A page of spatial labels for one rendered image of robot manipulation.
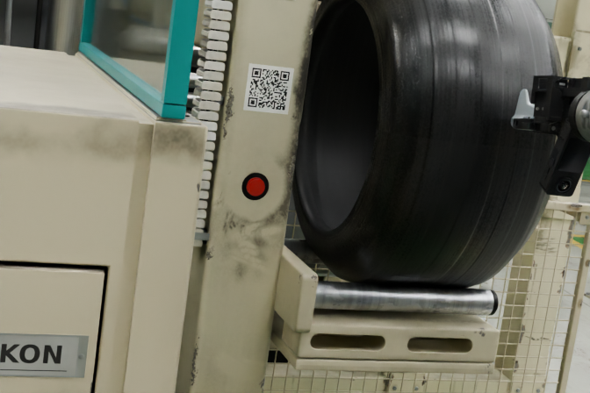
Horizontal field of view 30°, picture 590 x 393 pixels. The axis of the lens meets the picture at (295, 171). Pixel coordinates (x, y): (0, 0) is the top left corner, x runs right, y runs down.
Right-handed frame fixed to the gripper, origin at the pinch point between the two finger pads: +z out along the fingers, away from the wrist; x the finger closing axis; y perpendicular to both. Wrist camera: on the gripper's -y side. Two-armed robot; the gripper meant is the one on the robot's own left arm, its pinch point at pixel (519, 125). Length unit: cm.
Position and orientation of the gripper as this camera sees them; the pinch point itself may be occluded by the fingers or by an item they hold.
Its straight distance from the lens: 169.3
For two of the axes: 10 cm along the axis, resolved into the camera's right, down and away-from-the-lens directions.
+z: -3.1, -0.8, 9.5
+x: -9.4, -0.8, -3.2
